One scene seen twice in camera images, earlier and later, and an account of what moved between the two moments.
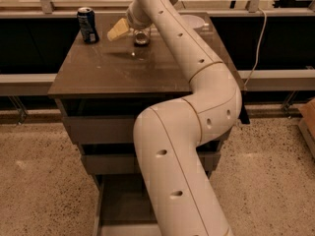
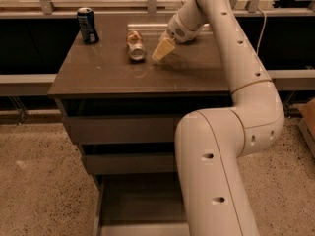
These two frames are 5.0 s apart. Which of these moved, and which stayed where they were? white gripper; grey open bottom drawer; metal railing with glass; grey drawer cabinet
Moved: white gripper
Stayed: grey open bottom drawer; grey drawer cabinet; metal railing with glass
